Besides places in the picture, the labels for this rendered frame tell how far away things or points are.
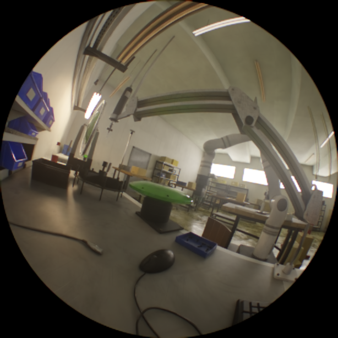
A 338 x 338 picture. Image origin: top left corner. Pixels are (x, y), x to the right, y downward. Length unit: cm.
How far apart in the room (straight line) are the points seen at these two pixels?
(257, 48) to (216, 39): 95
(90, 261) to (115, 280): 7
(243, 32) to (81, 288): 346
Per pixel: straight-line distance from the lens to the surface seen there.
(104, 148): 517
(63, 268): 27
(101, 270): 28
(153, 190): 44
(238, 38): 329
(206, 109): 39
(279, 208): 63
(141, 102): 49
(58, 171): 69
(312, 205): 43
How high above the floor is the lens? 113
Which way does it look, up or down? 4 degrees up
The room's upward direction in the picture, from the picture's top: 16 degrees clockwise
